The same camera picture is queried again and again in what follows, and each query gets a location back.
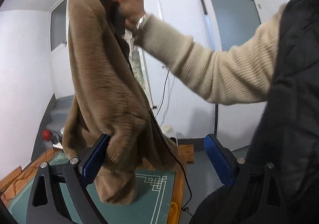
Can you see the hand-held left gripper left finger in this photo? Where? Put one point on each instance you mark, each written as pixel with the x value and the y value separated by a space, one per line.
pixel 93 161

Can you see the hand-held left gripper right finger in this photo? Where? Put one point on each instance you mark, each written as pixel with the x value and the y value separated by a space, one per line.
pixel 219 161

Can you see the brown fleece garment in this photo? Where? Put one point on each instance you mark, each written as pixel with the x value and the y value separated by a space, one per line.
pixel 99 77

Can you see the person's right forearm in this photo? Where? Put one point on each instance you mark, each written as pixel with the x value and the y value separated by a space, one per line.
pixel 211 72

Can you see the person's right hand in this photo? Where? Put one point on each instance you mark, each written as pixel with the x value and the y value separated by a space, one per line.
pixel 130 6

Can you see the silver wristwatch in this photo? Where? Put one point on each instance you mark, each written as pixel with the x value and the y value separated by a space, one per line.
pixel 140 21

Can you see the white power strip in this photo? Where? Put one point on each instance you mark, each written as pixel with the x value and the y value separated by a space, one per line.
pixel 56 142

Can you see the red round object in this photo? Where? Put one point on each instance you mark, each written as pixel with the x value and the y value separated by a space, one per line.
pixel 46 135

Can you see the grey stepped platform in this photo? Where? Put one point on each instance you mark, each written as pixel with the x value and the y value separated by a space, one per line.
pixel 59 114

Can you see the white extension socket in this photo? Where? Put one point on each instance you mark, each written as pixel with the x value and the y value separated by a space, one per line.
pixel 167 129

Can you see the green table mat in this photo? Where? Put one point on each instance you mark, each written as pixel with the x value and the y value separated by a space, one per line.
pixel 149 196

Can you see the white door with glass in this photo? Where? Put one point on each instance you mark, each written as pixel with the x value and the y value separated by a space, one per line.
pixel 231 19
pixel 58 27

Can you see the person's black padded vest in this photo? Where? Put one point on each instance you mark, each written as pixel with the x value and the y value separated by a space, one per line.
pixel 294 89

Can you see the hanging wall scroll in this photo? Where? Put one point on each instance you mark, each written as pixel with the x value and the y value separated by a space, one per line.
pixel 139 69

